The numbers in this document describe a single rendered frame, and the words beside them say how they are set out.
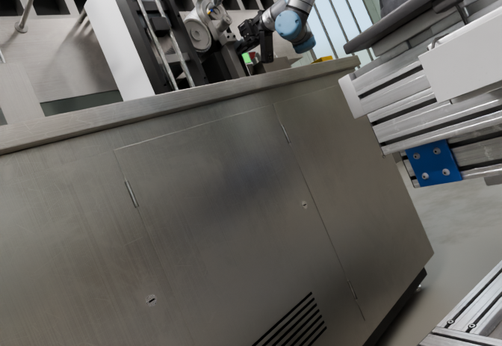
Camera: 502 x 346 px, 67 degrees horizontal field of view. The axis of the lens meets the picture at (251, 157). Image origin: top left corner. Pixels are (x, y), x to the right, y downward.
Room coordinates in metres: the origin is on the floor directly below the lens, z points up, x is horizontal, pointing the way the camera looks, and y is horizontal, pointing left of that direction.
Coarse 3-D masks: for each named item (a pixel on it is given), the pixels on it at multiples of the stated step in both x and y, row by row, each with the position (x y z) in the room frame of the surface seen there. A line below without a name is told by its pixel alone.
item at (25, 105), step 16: (0, 48) 1.01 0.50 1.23; (0, 64) 0.96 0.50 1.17; (16, 64) 0.99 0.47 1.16; (0, 80) 0.95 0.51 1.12; (16, 80) 0.98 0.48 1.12; (0, 96) 0.94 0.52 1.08; (16, 96) 0.97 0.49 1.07; (32, 96) 0.99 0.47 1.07; (0, 112) 0.95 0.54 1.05; (16, 112) 0.96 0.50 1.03; (32, 112) 0.98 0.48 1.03
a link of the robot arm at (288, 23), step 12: (288, 0) 1.10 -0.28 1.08; (300, 0) 1.08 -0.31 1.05; (312, 0) 1.09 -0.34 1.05; (288, 12) 1.08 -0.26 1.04; (300, 12) 1.09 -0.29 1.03; (276, 24) 1.09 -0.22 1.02; (288, 24) 1.08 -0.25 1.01; (300, 24) 1.09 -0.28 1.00; (288, 36) 1.09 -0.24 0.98; (300, 36) 1.14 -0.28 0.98
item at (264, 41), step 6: (264, 36) 1.34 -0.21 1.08; (270, 36) 1.36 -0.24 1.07; (264, 42) 1.34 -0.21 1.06; (270, 42) 1.36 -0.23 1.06; (264, 48) 1.35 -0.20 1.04; (270, 48) 1.37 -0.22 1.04; (264, 54) 1.36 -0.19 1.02; (270, 54) 1.37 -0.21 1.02; (264, 60) 1.37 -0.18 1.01; (270, 60) 1.38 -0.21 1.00
